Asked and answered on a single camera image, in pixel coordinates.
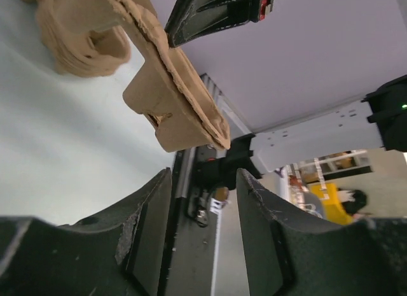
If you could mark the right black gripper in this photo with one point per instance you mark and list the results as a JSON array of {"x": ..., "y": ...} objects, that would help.
[{"x": 192, "y": 19}]

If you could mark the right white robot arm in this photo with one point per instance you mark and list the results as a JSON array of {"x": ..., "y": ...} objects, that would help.
[{"x": 373, "y": 121}]

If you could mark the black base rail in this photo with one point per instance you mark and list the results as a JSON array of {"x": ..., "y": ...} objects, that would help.
[{"x": 191, "y": 250}]

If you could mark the single brown cup carrier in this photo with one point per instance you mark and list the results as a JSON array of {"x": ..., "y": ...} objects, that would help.
[{"x": 167, "y": 90}]

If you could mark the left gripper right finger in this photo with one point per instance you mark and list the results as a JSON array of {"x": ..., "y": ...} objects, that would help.
[{"x": 291, "y": 252}]

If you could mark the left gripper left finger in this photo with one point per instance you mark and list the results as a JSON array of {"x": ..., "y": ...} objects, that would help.
[{"x": 117, "y": 251}]

